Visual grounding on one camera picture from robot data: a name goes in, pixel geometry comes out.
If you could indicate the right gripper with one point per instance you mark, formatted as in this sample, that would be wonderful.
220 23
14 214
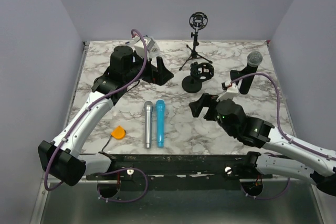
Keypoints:
207 100

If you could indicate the black mesh-head microphone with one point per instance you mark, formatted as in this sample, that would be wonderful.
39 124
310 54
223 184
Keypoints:
254 59

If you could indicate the round base clip stand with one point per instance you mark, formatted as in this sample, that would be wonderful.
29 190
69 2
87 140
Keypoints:
236 75

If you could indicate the orange tape measure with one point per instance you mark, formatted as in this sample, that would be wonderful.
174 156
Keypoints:
118 133

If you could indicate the blue microphone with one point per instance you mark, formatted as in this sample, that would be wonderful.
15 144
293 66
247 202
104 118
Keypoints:
160 111

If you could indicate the round base shock-mount stand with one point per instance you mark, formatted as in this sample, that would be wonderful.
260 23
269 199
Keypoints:
199 73

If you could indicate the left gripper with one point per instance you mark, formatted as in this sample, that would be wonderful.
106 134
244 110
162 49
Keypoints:
159 75

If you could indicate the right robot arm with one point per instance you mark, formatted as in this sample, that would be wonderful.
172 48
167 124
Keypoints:
303 161

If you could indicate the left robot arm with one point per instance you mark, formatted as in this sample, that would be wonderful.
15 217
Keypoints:
59 157

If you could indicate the black tripod microphone stand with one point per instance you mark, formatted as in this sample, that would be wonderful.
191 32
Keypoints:
197 22

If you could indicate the black front rail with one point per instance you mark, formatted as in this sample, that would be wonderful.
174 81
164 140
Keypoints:
180 172

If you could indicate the silver microphone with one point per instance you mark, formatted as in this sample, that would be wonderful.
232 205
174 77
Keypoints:
148 110

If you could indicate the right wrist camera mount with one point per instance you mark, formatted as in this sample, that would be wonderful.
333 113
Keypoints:
230 91

